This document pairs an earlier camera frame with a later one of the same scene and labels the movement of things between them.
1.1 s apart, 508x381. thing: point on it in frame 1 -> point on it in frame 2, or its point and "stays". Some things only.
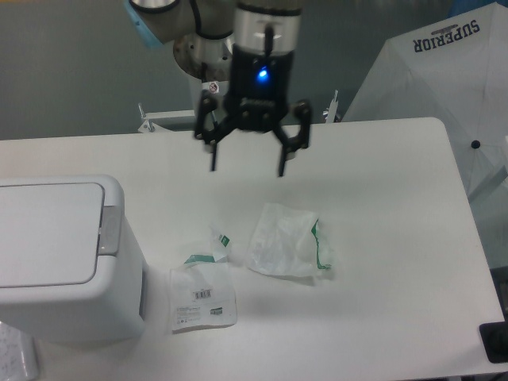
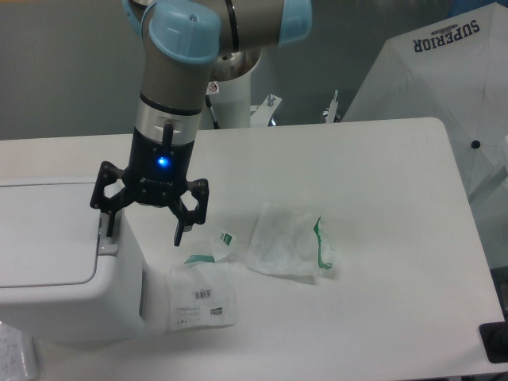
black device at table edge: (494, 337) stays
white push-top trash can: (71, 269) stays
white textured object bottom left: (18, 360) stays
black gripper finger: (302, 109) -> (185, 217)
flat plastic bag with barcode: (203, 290) stays
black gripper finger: (207, 101) -> (110, 205)
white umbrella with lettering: (455, 69) stays
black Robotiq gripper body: (259, 88) -> (155, 175)
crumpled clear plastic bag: (286, 241) stays
